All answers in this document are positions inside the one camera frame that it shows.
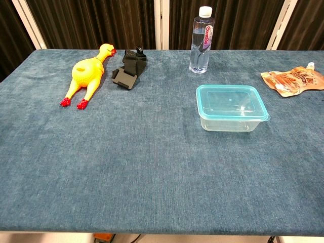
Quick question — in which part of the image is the translucent blue container lid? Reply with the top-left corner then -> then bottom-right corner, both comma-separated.
195,84 -> 271,122

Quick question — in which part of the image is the clear blue plastic container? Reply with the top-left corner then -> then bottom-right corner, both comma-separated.
198,87 -> 266,132

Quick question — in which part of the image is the blue velvet tablecloth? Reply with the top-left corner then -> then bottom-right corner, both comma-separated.
0,49 -> 324,235

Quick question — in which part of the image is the clear plastic water bottle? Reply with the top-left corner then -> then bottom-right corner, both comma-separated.
189,6 -> 215,74

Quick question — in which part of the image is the yellow rubber chicken toy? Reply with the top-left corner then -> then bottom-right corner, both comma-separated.
60,43 -> 117,110

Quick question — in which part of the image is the black pleated curtain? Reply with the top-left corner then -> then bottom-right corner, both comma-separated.
26,0 -> 156,50
0,0 -> 35,82
168,0 -> 287,51
277,0 -> 324,51

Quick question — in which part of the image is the orange device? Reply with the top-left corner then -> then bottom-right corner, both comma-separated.
93,233 -> 114,243

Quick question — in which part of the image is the brown spout pouch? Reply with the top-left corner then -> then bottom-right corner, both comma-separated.
260,62 -> 324,98

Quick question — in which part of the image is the white frame post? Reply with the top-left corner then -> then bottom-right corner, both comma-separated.
153,0 -> 170,50
266,0 -> 300,51
12,0 -> 48,50

